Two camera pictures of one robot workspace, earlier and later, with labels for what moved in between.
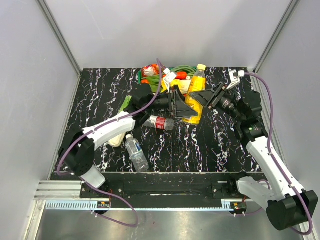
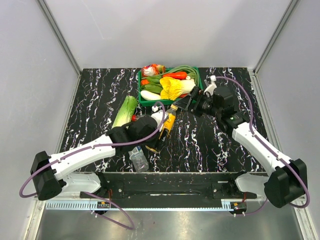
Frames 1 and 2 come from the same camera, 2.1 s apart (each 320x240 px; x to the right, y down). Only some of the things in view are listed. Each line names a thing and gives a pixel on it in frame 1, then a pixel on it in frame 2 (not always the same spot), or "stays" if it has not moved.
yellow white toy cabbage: (184, 85) stays
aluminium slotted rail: (224, 204) stays
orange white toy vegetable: (151, 69) stays
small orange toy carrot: (144, 81) stays
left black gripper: (182, 109) -> (157, 143)
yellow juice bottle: (197, 84) -> (169, 119)
